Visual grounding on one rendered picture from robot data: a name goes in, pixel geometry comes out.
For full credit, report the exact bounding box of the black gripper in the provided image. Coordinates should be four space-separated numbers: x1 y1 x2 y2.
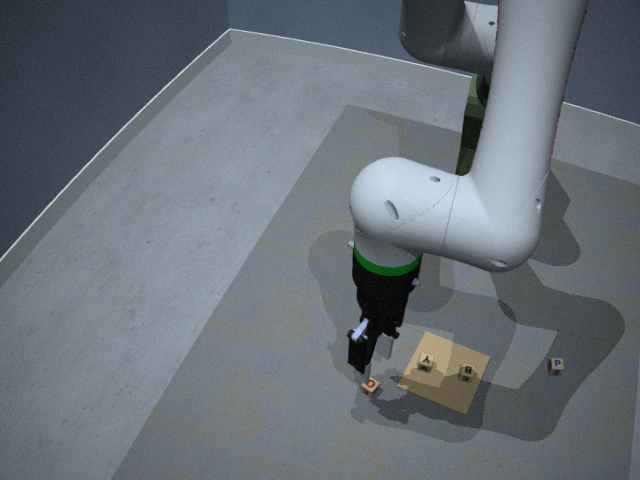
347 288 409 385

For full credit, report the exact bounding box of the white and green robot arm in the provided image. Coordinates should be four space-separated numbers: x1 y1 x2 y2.
348 0 589 301

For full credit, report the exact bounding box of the tan square mat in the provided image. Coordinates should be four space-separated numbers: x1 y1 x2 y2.
397 331 490 416

